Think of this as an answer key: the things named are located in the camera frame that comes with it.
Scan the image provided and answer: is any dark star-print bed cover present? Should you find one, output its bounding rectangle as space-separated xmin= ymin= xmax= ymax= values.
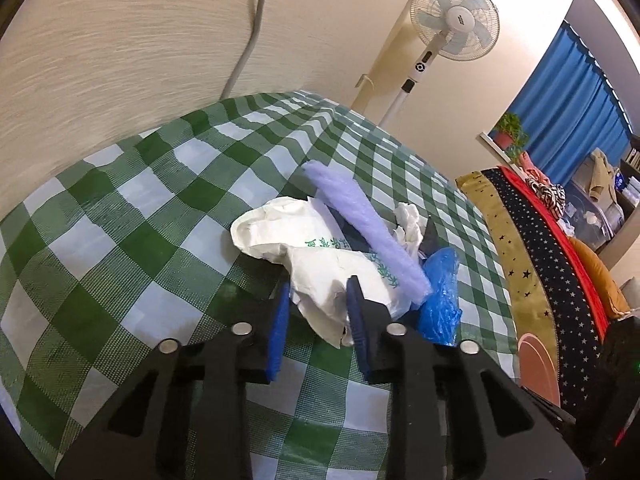
xmin=456 ymin=167 xmax=608 ymax=413

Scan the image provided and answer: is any orange pillow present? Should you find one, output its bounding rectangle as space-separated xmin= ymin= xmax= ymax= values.
xmin=570 ymin=235 xmax=632 ymax=318

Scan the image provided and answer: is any potted green plant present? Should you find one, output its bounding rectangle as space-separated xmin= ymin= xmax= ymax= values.
xmin=492 ymin=112 xmax=530 ymax=153

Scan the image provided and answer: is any white plastic bag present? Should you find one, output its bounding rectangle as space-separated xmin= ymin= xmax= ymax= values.
xmin=231 ymin=196 xmax=401 ymax=348

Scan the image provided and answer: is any green checked tablecloth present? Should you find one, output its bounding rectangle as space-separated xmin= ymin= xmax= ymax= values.
xmin=0 ymin=89 xmax=521 ymax=480

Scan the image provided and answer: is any black white striped cloth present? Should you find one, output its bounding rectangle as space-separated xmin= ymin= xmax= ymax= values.
xmin=530 ymin=180 xmax=567 ymax=211

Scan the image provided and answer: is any blue curtain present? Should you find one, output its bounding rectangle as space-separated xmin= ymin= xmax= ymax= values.
xmin=511 ymin=25 xmax=632 ymax=186

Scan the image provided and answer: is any white standing fan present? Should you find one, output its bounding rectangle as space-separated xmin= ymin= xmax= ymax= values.
xmin=378 ymin=0 xmax=501 ymax=128

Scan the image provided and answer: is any red blanket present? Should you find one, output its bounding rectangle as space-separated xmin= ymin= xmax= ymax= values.
xmin=500 ymin=166 xmax=611 ymax=341

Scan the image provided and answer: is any small black wrapper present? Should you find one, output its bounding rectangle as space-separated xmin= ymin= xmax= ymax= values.
xmin=419 ymin=215 xmax=445 ymax=261

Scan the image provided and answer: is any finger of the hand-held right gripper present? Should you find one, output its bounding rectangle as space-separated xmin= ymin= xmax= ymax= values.
xmin=520 ymin=386 xmax=576 ymax=428

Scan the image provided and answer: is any white tissue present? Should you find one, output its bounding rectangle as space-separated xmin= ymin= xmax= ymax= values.
xmin=391 ymin=202 xmax=426 ymax=261

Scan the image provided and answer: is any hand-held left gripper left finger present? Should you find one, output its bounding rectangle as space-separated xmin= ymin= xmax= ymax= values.
xmin=55 ymin=282 xmax=292 ymax=480

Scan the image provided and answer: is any white window sill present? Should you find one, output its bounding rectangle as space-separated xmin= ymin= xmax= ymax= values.
xmin=477 ymin=132 xmax=516 ymax=163

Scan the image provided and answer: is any blue plastic bag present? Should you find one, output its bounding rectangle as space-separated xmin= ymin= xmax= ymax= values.
xmin=400 ymin=249 xmax=463 ymax=347

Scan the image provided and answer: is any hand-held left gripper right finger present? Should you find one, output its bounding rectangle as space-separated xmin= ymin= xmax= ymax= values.
xmin=346 ymin=276 xmax=586 ymax=480

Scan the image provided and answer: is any beige coat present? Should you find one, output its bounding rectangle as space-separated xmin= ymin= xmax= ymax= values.
xmin=585 ymin=147 xmax=621 ymax=201

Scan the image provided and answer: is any grey wall cable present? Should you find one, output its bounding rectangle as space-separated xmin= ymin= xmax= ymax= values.
xmin=218 ymin=0 xmax=281 ymax=101

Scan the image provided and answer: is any pink cloth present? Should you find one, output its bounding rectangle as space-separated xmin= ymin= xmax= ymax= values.
xmin=517 ymin=152 xmax=551 ymax=186

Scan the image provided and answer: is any wooden bookshelf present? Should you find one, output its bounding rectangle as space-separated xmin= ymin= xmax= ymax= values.
xmin=617 ymin=135 xmax=640 ymax=221

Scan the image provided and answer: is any clear plastic storage box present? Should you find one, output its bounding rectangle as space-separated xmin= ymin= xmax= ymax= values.
xmin=565 ymin=175 xmax=626 ymax=251

